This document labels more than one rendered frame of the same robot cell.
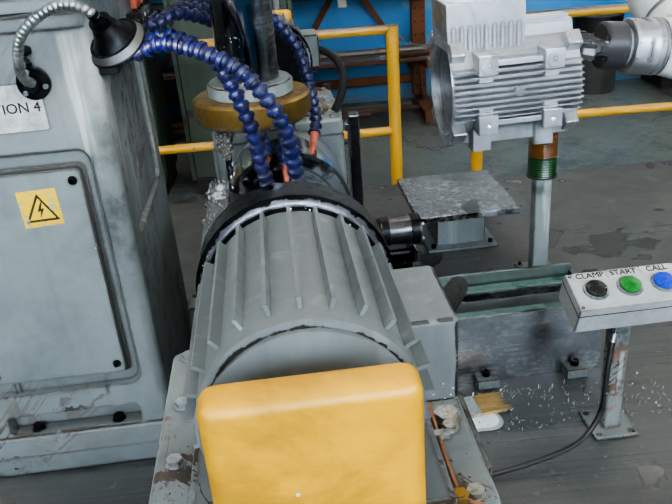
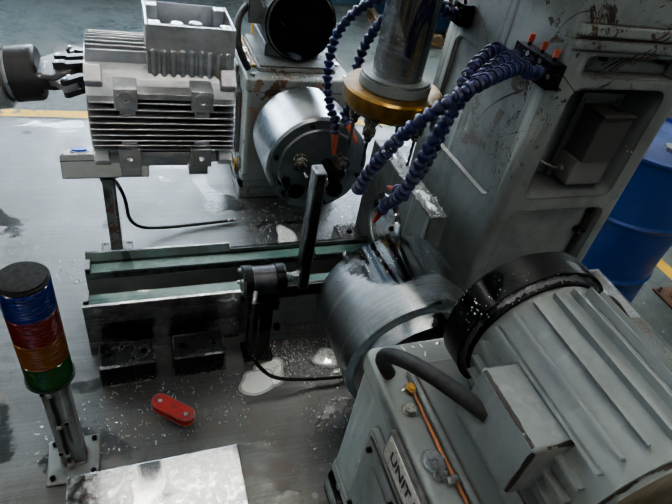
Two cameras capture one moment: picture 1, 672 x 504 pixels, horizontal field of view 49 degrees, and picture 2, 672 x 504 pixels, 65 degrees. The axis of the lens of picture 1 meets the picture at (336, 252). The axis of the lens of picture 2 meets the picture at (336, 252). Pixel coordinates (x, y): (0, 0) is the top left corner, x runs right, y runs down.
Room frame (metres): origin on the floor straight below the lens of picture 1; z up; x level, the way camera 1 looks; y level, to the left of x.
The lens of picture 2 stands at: (1.99, -0.27, 1.69)
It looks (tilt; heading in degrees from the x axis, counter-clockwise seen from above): 39 degrees down; 159
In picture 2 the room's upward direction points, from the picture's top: 12 degrees clockwise
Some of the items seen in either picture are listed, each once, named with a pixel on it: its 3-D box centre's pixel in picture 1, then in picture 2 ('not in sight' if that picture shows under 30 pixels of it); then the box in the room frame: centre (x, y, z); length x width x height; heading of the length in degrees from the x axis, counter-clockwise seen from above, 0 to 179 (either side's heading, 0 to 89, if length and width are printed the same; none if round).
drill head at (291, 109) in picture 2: not in sight; (302, 136); (0.78, 0.05, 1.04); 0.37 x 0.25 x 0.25; 4
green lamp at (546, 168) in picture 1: (542, 165); (47, 364); (1.47, -0.45, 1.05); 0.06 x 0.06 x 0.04
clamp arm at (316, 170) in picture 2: (357, 181); (308, 231); (1.27, -0.05, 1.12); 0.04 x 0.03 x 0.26; 94
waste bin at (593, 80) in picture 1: (594, 52); not in sight; (5.96, -2.20, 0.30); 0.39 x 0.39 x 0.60
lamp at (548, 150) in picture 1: (543, 144); (40, 343); (1.47, -0.45, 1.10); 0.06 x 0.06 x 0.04
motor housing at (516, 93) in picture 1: (501, 78); (161, 100); (1.18, -0.29, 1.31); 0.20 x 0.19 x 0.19; 94
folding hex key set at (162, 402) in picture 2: not in sight; (173, 409); (1.40, -0.29, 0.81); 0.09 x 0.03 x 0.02; 53
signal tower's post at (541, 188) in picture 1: (541, 184); (52, 384); (1.47, -0.45, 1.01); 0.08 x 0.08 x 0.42; 4
